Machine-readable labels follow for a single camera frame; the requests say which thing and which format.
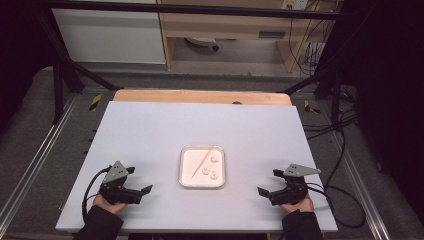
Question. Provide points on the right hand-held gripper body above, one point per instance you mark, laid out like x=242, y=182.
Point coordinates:
x=293, y=191

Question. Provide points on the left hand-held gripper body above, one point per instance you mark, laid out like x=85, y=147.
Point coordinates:
x=115, y=191

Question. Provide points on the square metal tray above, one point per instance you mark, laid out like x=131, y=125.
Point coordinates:
x=186, y=180

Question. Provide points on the person's left hand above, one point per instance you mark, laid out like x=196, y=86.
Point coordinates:
x=110, y=206

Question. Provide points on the person's right hand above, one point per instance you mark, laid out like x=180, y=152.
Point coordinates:
x=300, y=206

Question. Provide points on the wooden table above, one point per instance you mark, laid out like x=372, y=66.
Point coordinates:
x=200, y=97

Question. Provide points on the white cabinet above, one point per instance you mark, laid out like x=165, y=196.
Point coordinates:
x=106, y=36

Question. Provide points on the office chair base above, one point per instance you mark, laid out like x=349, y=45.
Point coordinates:
x=201, y=41

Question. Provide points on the light wooden desk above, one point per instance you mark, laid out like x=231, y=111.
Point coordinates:
x=226, y=28

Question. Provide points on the aluminium floor rail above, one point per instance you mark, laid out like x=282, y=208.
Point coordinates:
x=361, y=186
x=36, y=156

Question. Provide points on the black metal frame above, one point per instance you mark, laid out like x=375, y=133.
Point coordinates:
x=58, y=90

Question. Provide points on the wall power socket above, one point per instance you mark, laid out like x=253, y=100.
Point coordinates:
x=295, y=4

